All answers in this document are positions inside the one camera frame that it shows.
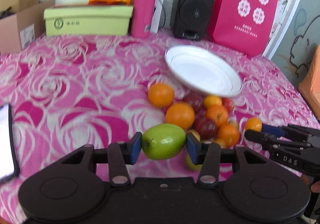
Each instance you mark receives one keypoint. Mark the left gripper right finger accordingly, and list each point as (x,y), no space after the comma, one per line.
(208,155)

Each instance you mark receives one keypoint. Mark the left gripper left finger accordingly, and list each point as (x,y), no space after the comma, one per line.
(121,154)

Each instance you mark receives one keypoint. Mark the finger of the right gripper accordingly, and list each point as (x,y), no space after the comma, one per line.
(269,140)
(290,131)

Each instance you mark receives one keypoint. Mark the red yellow small fruit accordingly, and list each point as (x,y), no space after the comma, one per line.
(221,143)

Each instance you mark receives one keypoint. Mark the brown kiwi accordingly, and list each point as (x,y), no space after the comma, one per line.
(195,134)

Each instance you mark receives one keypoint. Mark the dark red apple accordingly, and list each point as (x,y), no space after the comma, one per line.
(205,127)

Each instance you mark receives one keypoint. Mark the small mandarin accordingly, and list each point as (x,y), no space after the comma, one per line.
(229,133)

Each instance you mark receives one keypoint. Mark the orange with stem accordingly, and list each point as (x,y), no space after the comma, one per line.
(218,114)

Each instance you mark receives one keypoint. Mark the green apple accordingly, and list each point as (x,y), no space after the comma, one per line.
(190,164)
(163,141)

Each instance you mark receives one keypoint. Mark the large orange front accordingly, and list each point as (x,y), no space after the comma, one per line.
(180,114)

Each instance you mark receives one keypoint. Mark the large orange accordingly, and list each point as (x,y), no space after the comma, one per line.
(180,114)
(161,95)

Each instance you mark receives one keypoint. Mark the red tomato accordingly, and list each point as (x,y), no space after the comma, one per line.
(228,103)

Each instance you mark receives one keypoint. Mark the small yellow tangerine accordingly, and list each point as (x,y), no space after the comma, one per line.
(211,100)

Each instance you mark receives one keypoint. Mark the dark red plum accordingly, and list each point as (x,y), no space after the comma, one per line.
(194,100)

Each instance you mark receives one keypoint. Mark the person's right hand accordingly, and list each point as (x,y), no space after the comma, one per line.
(315,188)

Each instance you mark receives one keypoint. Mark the pink rose tablecloth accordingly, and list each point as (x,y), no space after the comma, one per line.
(68,91)

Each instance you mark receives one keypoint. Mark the white plate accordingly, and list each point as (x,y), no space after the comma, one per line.
(203,71)

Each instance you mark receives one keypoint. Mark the black smartphone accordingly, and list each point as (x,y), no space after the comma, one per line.
(9,164)

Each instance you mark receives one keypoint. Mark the pink tote bag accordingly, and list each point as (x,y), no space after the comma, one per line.
(243,25)

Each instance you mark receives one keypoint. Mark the green shoe box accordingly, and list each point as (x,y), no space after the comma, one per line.
(87,20)

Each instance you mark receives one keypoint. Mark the black speaker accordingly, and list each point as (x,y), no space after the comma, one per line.
(190,18)

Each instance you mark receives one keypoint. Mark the white box behind bottle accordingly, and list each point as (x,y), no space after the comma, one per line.
(156,16)

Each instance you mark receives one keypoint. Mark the pink thermos bottle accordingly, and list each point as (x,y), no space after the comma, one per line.
(142,18)

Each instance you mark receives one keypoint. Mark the brown cardboard box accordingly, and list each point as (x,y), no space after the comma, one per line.
(21,23)

